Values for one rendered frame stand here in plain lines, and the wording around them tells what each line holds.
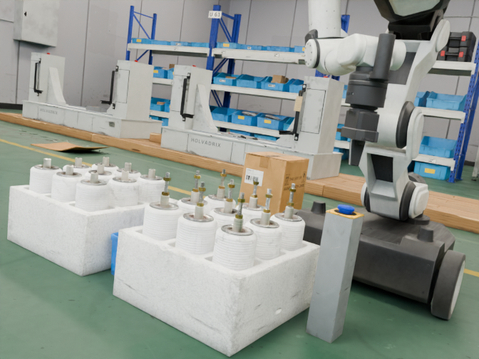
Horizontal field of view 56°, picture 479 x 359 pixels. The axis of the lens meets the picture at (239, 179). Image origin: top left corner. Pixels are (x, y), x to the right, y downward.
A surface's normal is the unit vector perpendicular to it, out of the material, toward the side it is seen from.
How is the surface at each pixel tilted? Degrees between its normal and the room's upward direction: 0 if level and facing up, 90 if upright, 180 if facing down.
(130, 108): 90
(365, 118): 90
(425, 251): 45
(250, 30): 90
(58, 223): 90
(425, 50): 57
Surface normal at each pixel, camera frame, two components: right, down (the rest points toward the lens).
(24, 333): 0.13, -0.98
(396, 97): -0.38, -0.50
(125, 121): 0.83, 0.20
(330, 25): 0.18, 0.11
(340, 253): -0.58, 0.06
